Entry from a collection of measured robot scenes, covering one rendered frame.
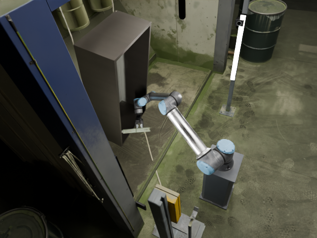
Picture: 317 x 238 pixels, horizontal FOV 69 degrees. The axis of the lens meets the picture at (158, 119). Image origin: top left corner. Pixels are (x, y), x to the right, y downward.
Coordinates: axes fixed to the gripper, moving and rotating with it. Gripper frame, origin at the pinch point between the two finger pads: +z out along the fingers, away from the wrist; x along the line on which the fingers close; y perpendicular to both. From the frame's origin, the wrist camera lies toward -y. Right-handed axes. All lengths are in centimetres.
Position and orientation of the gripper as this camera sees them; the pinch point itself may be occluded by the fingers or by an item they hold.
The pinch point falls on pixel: (139, 131)
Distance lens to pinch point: 262.7
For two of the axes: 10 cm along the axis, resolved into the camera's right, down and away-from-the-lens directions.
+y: 1.0, 0.1, 9.9
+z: 0.9, 10.0, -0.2
